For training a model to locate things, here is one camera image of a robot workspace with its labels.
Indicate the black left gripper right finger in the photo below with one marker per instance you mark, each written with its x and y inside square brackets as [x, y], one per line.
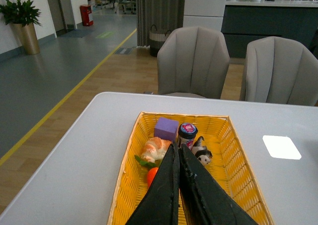
[204, 201]

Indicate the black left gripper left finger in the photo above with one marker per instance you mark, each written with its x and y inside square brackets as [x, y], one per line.
[161, 202]

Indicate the yellow woven basket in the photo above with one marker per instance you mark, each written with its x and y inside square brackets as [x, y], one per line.
[229, 166]

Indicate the orange toy carrot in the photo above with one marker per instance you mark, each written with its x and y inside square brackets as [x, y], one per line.
[152, 169]

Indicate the panda figurine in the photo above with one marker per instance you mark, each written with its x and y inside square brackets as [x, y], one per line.
[201, 152]

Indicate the toy croissant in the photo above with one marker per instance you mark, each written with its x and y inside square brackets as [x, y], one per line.
[155, 149]

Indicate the small dark jar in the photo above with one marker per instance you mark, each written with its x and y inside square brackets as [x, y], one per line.
[186, 135]

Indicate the purple foam cube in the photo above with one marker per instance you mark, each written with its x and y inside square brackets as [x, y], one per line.
[166, 129]

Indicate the grey chair left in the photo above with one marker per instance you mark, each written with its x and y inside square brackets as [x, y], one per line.
[193, 62]

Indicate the grey chair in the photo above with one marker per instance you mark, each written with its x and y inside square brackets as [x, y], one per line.
[279, 70]
[193, 62]

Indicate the grey chair right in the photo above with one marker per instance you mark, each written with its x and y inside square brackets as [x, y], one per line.
[279, 70]

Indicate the dark woven hamper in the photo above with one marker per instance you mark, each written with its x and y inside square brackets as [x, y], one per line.
[157, 39]

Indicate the dark grey counter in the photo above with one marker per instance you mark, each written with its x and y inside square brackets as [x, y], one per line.
[246, 21]

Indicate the white cabinet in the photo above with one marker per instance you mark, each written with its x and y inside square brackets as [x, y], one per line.
[204, 13]

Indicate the grey curtain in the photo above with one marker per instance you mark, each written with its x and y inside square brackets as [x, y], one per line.
[164, 14]

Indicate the red box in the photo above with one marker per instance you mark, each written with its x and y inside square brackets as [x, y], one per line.
[86, 14]

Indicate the potted plant gold vase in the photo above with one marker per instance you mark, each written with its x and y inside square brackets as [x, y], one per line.
[23, 15]

